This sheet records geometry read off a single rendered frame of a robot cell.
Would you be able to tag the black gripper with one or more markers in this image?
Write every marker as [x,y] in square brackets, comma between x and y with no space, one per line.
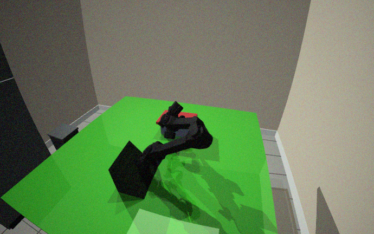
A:
[169,134]

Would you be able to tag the red box lid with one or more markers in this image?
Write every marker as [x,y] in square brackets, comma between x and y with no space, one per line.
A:
[187,115]

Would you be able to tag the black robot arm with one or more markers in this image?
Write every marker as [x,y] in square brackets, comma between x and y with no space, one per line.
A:
[197,137]

